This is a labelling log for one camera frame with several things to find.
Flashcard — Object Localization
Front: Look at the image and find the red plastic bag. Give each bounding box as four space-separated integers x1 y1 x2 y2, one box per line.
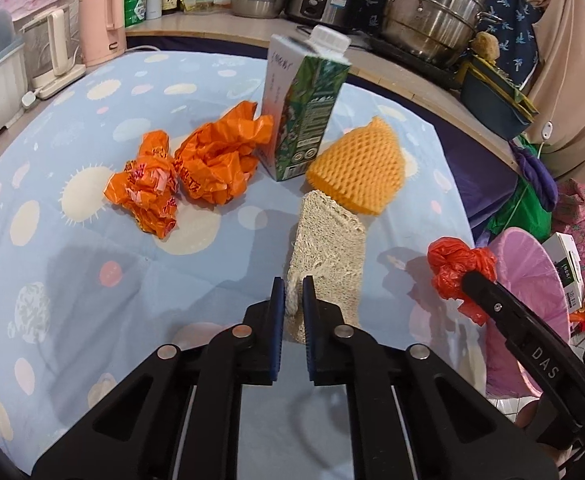
427 236 498 326

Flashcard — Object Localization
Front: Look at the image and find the stack of blue basins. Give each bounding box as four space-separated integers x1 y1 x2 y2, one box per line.
460 57 541 141

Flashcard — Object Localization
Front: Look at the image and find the green packet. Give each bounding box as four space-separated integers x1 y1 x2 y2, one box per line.
124 0 147 28

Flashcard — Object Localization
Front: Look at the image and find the green plastic bag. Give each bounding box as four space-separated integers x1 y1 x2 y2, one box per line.
485 135 553 243

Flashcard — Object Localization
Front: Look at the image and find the brown sponge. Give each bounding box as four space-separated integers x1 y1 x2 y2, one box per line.
474 31 502 63

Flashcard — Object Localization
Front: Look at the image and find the green drink carton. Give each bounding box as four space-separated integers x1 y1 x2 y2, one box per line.
257 25 351 182

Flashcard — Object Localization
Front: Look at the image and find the white cable with switch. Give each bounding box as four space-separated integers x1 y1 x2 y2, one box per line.
537 121 556 158

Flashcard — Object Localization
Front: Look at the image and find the bin with purple bag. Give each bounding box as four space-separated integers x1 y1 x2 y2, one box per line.
483 227 571 396

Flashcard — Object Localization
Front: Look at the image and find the blue floral cloth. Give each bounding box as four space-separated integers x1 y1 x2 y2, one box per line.
232 0 538 68

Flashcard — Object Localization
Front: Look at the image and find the beige curtain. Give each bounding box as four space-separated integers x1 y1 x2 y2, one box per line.
510 0 585 186

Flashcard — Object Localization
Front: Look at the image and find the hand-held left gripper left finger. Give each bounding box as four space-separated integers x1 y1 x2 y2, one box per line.
32 276 286 480

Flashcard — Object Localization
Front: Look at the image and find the clear plastic food container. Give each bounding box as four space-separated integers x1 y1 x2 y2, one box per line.
180 0 233 13

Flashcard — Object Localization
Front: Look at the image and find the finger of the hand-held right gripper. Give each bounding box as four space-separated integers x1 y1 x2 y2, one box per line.
461 270 531 356

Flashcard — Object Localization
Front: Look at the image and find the white countertop appliance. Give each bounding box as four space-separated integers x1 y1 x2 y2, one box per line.
20 7 87 100

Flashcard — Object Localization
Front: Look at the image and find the pink electric kettle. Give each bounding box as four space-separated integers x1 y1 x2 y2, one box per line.
78 0 127 67

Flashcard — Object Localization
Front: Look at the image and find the beige loofah piece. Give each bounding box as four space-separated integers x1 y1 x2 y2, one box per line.
283 190 367 345

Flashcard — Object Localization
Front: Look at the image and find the crumpled orange plastic bag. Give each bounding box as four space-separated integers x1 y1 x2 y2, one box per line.
174 101 274 205
104 130 179 239

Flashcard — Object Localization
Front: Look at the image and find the white printed cardboard box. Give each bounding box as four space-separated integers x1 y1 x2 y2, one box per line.
543 231 585 313

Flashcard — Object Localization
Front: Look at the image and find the black induction cooker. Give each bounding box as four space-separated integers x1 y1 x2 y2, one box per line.
367 32 466 91

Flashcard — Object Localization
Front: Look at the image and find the large steel steamer pot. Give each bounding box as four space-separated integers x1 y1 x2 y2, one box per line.
377 0 503 68

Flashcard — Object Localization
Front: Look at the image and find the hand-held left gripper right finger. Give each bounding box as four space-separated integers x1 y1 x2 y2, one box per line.
301 275 558 480

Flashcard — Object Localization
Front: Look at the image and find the orange foam net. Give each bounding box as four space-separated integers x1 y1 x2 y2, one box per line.
306 116 406 217

